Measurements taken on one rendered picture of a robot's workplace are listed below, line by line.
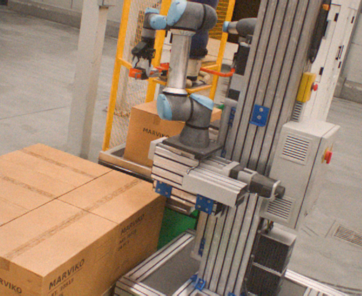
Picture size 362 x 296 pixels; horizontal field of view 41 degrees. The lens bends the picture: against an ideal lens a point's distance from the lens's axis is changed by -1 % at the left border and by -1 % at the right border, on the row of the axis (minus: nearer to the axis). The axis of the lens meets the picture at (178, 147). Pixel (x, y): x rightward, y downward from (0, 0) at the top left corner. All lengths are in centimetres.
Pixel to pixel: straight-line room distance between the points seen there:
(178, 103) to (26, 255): 93
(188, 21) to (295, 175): 85
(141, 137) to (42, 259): 126
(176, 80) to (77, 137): 213
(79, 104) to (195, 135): 202
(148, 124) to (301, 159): 118
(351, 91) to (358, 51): 86
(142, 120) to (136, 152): 22
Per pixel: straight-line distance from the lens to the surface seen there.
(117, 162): 322
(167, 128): 306
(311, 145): 226
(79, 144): 425
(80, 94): 415
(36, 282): 215
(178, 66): 222
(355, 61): 1153
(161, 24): 259
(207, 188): 218
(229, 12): 520
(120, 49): 451
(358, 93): 1142
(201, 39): 318
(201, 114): 228
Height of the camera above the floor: 175
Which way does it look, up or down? 18 degrees down
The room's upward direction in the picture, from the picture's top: 11 degrees clockwise
